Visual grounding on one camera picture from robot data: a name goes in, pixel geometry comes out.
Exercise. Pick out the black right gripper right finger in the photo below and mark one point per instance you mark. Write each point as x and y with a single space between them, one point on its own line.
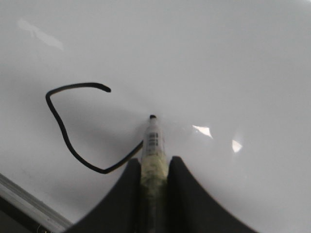
191 209

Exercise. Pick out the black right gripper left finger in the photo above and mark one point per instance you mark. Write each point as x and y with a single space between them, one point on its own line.
117 212

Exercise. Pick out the white whiteboard marker with tape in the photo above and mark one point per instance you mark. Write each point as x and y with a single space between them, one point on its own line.
153 181

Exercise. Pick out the white whiteboard with aluminium frame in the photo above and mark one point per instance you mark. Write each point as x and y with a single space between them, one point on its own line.
229 82

